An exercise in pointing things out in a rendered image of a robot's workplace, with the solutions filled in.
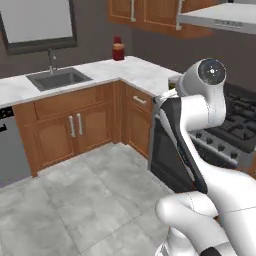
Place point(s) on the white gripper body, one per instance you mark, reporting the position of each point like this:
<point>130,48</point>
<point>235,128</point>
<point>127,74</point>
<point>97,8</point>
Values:
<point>174,83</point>

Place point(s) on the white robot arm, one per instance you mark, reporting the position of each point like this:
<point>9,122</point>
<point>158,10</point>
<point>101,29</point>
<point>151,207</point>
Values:
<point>220,200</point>

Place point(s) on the red bottle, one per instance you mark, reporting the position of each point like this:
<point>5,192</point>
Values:
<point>118,50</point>

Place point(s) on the wooden drawer front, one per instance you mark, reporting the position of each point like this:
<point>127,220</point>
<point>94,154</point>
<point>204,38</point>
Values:
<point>140,95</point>

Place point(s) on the narrow wooden base cupboard door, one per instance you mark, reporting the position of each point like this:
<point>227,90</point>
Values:
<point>138,131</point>

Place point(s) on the black stove with oven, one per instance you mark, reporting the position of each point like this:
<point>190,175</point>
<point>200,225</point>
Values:
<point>166,156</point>

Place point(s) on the grey range hood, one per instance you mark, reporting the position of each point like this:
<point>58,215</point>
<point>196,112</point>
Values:
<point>220,16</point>

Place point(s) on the wide wooden panel under sink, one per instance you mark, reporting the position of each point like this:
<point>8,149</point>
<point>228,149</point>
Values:
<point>66,101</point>

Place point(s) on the grey steel sink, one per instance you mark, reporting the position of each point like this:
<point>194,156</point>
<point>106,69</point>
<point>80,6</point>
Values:
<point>58,79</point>

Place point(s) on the grey steel tap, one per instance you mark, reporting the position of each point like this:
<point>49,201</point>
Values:
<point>51,60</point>

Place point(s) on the dark framed window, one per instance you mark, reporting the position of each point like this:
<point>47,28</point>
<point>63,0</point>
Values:
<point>36,20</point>

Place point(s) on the grey dishwasher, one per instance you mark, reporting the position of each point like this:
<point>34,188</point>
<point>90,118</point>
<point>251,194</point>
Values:
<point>11,150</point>

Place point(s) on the wooden wall cupboard door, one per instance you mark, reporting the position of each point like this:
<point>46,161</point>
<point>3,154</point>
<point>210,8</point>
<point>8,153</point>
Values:
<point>160,11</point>
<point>120,8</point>

